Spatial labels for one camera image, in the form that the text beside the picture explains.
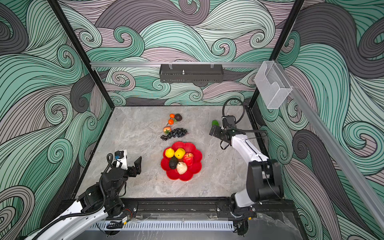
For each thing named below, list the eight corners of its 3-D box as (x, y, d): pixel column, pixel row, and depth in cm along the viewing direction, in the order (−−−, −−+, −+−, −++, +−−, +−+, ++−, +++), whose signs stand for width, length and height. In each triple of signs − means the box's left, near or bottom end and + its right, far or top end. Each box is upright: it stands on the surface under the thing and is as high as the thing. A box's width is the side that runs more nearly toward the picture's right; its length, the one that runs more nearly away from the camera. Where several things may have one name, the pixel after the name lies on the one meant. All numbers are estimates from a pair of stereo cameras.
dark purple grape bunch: (161, 140, 102) (160, 137, 98) (161, 134, 106) (160, 130, 102) (187, 136, 104) (187, 132, 101) (186, 130, 108) (186, 126, 104)
